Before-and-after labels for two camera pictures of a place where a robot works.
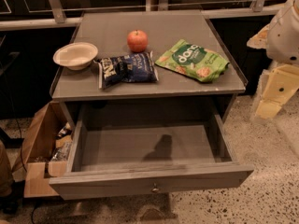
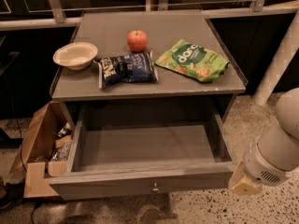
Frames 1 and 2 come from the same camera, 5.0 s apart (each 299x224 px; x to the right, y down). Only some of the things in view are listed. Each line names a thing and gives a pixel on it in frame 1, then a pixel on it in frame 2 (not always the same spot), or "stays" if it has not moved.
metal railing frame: x=157 y=0 stays
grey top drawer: x=136 y=153 stays
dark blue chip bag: x=132 y=68 stays
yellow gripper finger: x=260 y=39 → x=240 y=184
